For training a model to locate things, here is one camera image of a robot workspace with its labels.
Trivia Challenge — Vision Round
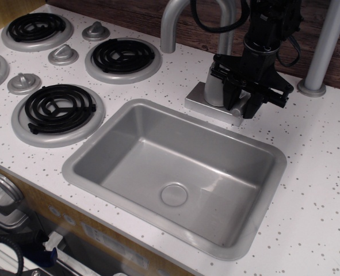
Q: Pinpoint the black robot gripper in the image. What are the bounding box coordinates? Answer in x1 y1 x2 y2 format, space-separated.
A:
211 37 293 119

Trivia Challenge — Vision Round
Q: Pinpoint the grey faucet lever handle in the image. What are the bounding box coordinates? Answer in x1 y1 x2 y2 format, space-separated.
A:
231 95 250 117

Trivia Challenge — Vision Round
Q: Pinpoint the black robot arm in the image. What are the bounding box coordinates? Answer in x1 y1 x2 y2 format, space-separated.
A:
211 1 303 119

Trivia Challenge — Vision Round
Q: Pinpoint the grey vertical support pole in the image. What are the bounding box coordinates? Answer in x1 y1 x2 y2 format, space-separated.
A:
297 1 340 98

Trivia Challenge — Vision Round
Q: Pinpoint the grey toy faucet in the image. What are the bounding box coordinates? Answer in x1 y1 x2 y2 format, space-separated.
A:
161 0 243 127

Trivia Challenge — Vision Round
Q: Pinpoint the grey toy sink basin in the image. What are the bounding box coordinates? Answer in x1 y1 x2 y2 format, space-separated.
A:
62 99 287 260

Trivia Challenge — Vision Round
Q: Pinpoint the back right black burner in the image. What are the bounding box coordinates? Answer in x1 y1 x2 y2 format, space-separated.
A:
85 38 162 85

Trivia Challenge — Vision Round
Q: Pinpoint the grey stove knob back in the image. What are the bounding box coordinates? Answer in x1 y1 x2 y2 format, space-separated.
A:
82 21 110 41

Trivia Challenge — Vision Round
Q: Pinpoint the grey stove knob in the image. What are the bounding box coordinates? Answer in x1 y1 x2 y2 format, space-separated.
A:
48 44 79 66
82 21 110 41
7 73 41 95

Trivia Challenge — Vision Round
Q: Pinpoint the grey stove knob middle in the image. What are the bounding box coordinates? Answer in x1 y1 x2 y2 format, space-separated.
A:
48 44 79 66

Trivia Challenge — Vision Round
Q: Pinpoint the front right black burner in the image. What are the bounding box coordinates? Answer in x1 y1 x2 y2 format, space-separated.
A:
12 85 105 148

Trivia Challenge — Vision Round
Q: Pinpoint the back left black burner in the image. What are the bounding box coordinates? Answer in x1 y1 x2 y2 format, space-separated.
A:
1 13 74 52

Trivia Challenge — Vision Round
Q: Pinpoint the grey stove knob front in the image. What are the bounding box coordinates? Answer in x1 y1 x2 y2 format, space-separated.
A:
7 73 41 95

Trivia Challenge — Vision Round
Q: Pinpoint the grey oven dial knob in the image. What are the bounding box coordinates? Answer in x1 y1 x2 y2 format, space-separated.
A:
0 173 24 215

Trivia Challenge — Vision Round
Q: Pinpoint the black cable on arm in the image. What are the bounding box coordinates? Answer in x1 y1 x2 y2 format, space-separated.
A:
188 0 250 33

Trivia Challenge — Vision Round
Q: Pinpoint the grey oven door handle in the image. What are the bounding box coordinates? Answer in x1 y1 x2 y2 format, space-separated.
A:
0 209 29 231

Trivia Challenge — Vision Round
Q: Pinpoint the black coiled cable bottom left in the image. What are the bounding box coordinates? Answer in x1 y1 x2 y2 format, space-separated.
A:
0 233 26 274

